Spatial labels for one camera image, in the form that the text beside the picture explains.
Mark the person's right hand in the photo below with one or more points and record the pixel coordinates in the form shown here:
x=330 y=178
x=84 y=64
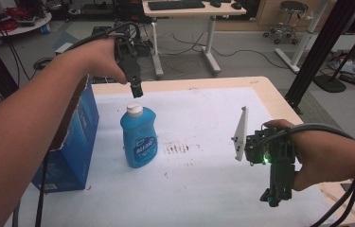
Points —
x=317 y=157

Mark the blue cardboard box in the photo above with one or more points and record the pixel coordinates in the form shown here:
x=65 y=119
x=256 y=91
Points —
x=74 y=138

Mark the white standing desk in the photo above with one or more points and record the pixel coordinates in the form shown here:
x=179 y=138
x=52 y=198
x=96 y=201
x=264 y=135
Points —
x=209 y=12

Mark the person's left hand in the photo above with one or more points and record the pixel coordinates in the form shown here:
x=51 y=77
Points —
x=102 y=60

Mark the light wooden table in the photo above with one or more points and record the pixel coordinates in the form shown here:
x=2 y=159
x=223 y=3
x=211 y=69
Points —
x=269 y=85

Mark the black keyboard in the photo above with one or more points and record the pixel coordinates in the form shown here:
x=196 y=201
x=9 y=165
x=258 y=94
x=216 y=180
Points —
x=175 y=4

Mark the black metal frame post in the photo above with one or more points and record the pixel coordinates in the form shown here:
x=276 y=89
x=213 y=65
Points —
x=320 y=53

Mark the black computer mouse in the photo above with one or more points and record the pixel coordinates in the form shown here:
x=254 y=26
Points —
x=236 y=5

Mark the black round stool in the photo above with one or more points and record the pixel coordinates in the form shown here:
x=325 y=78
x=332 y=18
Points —
x=290 y=19

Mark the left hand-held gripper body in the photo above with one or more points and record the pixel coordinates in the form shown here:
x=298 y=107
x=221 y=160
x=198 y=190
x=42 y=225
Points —
x=127 y=61

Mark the blue bottle with white cap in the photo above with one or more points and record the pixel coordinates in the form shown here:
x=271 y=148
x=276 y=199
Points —
x=138 y=138

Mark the white table mat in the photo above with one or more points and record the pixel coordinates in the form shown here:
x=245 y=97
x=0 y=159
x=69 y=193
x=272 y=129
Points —
x=197 y=176

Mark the black stand with round base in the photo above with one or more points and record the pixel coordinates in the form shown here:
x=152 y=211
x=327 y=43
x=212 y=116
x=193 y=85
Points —
x=333 y=82

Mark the white desk leg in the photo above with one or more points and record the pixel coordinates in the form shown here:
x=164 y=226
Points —
x=301 y=44

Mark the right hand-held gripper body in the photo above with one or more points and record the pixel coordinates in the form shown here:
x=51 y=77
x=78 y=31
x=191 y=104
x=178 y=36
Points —
x=276 y=154

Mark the round white table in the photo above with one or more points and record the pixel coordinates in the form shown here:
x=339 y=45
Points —
x=23 y=26

